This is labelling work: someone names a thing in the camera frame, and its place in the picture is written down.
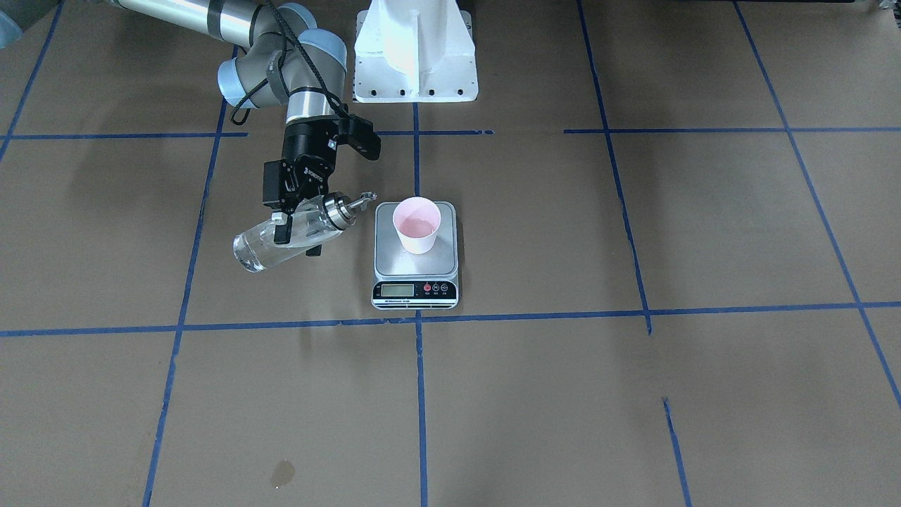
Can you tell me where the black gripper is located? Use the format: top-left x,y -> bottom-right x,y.
262,120 -> 339,257

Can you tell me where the glass sauce dispenser bottle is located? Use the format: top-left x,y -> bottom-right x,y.
232,192 -> 379,273

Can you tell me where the pink paper cup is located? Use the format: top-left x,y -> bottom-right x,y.
392,196 -> 442,256

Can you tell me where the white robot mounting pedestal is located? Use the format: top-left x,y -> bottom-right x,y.
352,1 -> 479,104

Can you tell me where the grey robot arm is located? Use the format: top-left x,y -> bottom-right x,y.
117,1 -> 381,273

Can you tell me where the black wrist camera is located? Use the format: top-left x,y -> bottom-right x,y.
336,115 -> 382,161

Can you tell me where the digital kitchen scale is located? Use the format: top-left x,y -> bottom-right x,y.
371,201 -> 460,309

